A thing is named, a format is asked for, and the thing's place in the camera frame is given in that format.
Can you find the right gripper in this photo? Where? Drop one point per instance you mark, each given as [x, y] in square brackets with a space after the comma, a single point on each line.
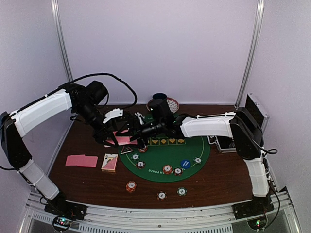
[142, 136]

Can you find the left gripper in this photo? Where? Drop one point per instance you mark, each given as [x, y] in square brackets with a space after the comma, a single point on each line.
[97, 132]

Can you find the red backed card deck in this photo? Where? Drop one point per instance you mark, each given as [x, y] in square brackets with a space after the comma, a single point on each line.
[121, 140]

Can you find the black triangular all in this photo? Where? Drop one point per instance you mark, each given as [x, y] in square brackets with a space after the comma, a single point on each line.
[126, 150]

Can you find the red 5 chip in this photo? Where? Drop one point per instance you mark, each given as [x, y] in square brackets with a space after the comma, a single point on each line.
[167, 169]
[143, 150]

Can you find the dealt red card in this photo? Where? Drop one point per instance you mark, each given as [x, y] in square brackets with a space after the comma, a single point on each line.
[88, 161]
[75, 160]

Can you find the red orange chip stack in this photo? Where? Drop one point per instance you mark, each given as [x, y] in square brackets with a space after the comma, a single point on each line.
[131, 186]

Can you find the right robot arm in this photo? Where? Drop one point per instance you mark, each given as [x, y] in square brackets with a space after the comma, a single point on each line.
[239, 126]

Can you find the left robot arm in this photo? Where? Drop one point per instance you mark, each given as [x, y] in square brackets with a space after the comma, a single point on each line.
[82, 100]

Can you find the patterned saucer plate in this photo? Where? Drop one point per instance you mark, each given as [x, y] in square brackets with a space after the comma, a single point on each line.
[173, 104]

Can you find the blue cup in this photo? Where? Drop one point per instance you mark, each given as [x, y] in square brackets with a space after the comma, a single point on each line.
[159, 96]

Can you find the card deck box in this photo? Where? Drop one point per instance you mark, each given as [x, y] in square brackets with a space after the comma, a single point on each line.
[109, 163]

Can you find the green round poker mat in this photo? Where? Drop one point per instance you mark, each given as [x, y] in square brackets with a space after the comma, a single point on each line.
[163, 151]

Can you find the blue small blind button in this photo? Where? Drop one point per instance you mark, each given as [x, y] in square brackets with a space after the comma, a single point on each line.
[185, 164]

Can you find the aluminium poker case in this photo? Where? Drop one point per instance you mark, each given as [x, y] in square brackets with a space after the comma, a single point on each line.
[252, 104]

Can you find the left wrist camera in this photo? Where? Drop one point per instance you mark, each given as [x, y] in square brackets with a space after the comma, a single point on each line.
[117, 112]

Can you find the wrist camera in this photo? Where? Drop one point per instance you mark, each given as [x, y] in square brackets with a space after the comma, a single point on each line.
[117, 112]
[140, 117]

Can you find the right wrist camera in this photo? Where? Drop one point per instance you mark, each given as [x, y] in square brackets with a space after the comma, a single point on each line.
[140, 117]

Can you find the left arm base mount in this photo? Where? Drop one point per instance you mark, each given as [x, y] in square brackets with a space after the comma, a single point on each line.
[64, 219]

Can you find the aluminium front rail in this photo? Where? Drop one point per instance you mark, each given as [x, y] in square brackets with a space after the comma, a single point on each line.
[209, 219]

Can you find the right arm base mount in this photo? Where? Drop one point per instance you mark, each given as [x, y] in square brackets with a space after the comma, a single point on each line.
[255, 214]

